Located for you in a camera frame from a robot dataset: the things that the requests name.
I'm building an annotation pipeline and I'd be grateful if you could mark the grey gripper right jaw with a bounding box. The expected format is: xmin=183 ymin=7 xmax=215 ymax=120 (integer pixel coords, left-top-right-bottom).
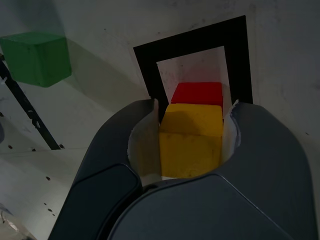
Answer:
xmin=219 ymin=99 xmax=320 ymax=240

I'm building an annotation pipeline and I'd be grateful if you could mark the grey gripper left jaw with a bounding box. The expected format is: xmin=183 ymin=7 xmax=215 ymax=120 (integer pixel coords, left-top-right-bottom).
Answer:
xmin=47 ymin=98 xmax=164 ymax=240

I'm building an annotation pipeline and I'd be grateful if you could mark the yellow cube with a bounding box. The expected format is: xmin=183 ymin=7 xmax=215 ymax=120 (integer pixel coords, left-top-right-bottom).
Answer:
xmin=158 ymin=103 xmax=224 ymax=179

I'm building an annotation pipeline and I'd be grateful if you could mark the red cube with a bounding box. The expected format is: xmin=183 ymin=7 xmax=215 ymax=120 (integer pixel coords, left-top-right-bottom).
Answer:
xmin=170 ymin=81 xmax=224 ymax=107

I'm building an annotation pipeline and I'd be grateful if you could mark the green cube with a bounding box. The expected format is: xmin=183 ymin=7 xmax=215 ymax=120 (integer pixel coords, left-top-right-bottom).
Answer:
xmin=0 ymin=31 xmax=73 ymax=89

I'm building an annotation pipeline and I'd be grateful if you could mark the black tape square outline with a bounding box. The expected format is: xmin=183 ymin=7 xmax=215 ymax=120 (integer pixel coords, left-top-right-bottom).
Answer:
xmin=132 ymin=14 xmax=255 ymax=123

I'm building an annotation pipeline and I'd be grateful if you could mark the black tape strip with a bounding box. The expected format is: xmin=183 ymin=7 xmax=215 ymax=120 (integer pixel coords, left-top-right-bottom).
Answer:
xmin=0 ymin=53 xmax=62 ymax=151

